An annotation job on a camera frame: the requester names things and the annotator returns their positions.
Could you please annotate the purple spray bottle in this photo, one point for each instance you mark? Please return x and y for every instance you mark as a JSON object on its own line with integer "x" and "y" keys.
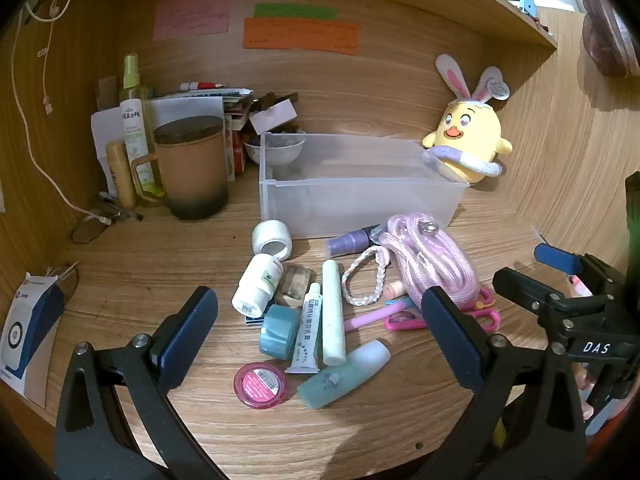
{"x": 350, "y": 242}

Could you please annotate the tan eraser block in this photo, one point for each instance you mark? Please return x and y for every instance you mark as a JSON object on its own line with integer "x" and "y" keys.
{"x": 294, "y": 285}

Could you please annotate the blue pen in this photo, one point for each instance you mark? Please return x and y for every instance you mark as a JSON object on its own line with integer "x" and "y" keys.
{"x": 400, "y": 302}

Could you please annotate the green spray bottle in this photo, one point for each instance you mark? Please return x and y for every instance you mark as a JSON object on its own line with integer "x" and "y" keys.
{"x": 134, "y": 115}

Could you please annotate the long pale green tube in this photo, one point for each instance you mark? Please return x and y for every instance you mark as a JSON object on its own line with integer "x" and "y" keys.
{"x": 333, "y": 310}

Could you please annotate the pink round tin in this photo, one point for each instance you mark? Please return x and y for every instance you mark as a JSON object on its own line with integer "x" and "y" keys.
{"x": 260, "y": 384}

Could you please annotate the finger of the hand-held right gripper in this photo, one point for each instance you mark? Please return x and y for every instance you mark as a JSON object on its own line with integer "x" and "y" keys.
{"x": 520, "y": 285}
{"x": 555, "y": 257}

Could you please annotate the stack of papers and booklets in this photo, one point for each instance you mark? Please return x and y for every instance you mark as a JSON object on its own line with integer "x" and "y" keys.
{"x": 210, "y": 96}

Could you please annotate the white pill bottle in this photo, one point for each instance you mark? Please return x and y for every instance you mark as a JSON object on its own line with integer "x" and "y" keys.
{"x": 257, "y": 282}

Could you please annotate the white ceramic bowl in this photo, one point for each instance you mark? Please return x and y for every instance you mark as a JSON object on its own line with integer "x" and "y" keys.
{"x": 275, "y": 150}

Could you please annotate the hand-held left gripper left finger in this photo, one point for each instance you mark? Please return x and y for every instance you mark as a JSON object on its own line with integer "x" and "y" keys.
{"x": 190, "y": 325}

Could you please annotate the orange sticky note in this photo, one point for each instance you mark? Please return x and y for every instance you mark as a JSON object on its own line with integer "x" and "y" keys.
{"x": 300, "y": 35}

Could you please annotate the blue and white carton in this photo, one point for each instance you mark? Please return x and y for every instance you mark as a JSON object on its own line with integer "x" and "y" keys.
{"x": 27, "y": 335}

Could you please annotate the small peach lip balm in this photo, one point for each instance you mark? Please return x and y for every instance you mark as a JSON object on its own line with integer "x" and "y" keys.
{"x": 395, "y": 289}

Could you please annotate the pink pen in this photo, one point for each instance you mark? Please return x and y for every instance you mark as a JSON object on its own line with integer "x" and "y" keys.
{"x": 365, "y": 319}

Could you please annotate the person's right hand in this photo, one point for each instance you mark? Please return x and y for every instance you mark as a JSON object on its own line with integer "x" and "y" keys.
{"x": 584, "y": 390}

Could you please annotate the yellow chick plush toy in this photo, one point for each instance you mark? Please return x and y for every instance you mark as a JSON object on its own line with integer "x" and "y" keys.
{"x": 467, "y": 132}

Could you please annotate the eyeglasses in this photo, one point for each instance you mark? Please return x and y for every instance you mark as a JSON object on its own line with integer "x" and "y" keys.
{"x": 95, "y": 225}

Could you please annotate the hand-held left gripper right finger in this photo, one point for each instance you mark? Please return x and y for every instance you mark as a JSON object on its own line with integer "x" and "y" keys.
{"x": 450, "y": 335}

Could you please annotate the red carton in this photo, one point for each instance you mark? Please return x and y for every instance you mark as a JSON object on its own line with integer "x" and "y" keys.
{"x": 236, "y": 145}

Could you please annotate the teal tape roll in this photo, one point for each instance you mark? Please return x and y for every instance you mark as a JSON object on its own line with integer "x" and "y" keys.
{"x": 277, "y": 330}

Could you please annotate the brown mug with lid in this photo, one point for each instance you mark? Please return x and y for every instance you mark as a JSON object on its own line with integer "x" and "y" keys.
{"x": 192, "y": 170}

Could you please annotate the small tan bottle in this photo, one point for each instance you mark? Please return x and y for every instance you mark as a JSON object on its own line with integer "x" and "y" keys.
{"x": 120, "y": 175}

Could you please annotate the white ointment tube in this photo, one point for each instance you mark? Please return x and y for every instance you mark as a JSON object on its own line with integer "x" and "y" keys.
{"x": 305, "y": 335}

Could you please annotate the small pink cardboard box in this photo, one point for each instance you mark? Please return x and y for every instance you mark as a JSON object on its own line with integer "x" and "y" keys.
{"x": 272, "y": 116}

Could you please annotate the pink lighter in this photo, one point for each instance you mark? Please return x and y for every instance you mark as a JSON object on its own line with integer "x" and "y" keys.
{"x": 575, "y": 285}

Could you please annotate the clear plastic storage box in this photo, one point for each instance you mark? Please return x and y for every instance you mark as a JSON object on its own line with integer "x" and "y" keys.
{"x": 350, "y": 195}

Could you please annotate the green sticky note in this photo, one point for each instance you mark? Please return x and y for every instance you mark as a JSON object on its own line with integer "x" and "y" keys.
{"x": 295, "y": 11}

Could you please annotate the white bandage roll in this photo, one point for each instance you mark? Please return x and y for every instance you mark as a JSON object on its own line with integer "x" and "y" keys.
{"x": 270, "y": 237}

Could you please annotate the teal and white bottle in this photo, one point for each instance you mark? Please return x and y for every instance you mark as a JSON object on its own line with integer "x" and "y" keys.
{"x": 345, "y": 372}

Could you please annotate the pink scissors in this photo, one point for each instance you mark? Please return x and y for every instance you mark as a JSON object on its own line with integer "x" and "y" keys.
{"x": 405, "y": 321}

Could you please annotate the red and white marker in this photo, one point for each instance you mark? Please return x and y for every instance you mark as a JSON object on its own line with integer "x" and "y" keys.
{"x": 200, "y": 86}

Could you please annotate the blue staple box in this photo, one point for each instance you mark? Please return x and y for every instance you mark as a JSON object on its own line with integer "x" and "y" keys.
{"x": 252, "y": 319}

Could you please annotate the pink sticky note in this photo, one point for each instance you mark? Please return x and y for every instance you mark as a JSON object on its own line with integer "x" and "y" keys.
{"x": 190, "y": 15}

